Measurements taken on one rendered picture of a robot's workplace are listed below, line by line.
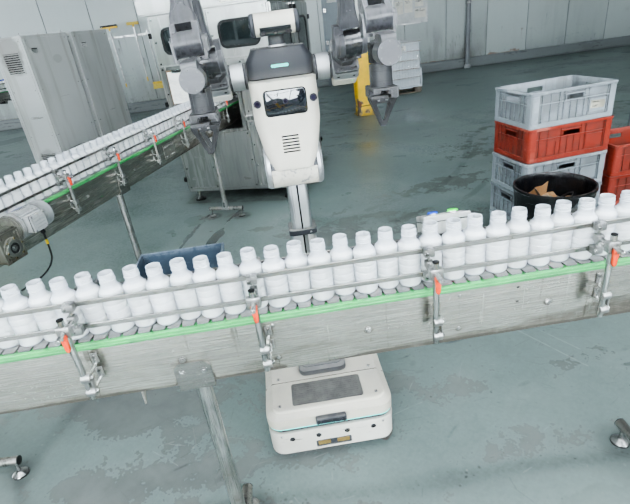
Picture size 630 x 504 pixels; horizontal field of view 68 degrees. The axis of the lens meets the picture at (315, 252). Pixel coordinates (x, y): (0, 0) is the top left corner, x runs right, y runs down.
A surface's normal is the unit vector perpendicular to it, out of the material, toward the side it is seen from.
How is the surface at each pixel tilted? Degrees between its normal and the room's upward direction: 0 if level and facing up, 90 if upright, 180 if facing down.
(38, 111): 90
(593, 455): 0
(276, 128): 90
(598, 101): 90
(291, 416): 31
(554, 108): 90
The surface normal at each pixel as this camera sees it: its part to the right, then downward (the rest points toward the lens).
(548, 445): -0.11, -0.89
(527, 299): 0.11, 0.44
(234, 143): -0.21, 0.46
